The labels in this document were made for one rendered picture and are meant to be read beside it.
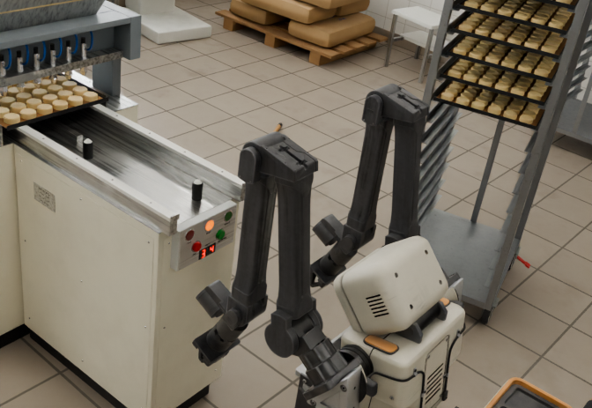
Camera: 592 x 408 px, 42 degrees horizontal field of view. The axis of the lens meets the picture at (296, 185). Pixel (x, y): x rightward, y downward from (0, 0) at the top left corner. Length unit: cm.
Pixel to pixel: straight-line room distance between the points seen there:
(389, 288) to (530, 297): 222
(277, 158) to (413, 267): 41
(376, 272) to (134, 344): 113
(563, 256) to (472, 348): 100
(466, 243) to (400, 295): 214
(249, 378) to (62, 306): 74
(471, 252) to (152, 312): 178
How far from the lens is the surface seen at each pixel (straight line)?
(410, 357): 162
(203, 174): 242
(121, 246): 234
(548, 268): 402
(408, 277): 162
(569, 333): 363
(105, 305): 254
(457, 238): 374
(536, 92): 302
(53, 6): 265
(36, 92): 280
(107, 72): 297
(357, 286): 161
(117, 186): 227
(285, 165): 141
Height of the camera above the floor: 204
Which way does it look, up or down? 29 degrees down
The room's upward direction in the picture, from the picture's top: 8 degrees clockwise
